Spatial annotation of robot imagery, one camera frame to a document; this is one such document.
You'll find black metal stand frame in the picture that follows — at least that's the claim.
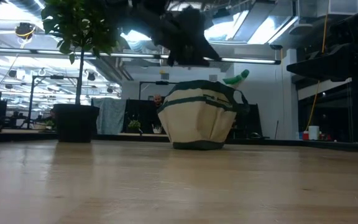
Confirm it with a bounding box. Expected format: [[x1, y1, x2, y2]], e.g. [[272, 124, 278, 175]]
[[26, 74, 83, 130]]

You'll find beige green gardening bag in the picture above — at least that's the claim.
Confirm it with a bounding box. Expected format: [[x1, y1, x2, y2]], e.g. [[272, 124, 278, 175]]
[[157, 80, 250, 151]]

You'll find yellow cable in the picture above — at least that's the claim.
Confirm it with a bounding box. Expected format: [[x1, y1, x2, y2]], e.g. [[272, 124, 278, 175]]
[[305, 0, 331, 131]]

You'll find long ceiling light fixture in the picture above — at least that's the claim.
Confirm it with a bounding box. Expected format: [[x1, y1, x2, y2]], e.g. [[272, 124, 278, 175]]
[[0, 46, 282, 65]]

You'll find person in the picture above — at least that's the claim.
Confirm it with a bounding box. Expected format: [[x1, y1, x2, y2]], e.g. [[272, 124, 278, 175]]
[[152, 94, 164, 108]]

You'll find grey cloth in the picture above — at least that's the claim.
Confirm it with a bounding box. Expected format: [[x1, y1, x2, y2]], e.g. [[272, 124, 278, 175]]
[[91, 97, 127, 136]]

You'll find black yellow hanging reel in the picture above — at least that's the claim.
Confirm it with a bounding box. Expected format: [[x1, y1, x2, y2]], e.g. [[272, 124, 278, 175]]
[[14, 22, 37, 40]]

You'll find green potted plant black pot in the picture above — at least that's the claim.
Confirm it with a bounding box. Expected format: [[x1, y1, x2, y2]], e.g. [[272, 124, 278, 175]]
[[41, 0, 121, 143]]

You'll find white container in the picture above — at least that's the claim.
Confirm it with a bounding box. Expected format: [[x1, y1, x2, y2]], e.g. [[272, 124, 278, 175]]
[[308, 125, 320, 141]]

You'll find green spray bottle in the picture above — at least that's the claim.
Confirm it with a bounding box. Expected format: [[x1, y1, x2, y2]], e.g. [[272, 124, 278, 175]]
[[222, 69, 250, 86]]

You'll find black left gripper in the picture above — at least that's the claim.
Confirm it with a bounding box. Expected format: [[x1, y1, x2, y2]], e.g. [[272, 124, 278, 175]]
[[152, 6, 222, 67]]

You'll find small green plant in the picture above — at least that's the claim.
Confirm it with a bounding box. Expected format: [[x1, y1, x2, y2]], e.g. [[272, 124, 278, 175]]
[[127, 119, 142, 131]]

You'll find black partition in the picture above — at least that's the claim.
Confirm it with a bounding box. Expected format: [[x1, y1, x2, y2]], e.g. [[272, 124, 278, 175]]
[[125, 98, 167, 134]]

